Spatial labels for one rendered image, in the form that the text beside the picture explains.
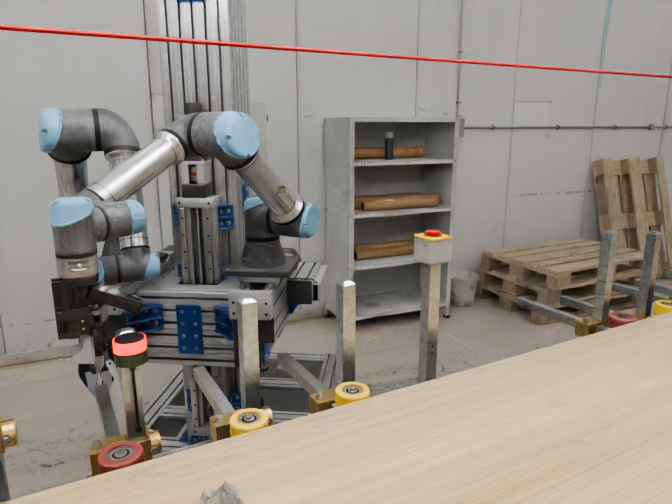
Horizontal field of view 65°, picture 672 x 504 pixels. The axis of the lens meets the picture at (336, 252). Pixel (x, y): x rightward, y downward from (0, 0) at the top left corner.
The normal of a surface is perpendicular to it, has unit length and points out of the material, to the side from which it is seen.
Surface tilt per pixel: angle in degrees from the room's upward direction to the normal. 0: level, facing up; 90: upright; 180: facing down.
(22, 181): 90
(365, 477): 0
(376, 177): 90
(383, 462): 0
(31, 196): 90
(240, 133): 85
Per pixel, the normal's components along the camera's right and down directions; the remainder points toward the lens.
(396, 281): 0.41, 0.21
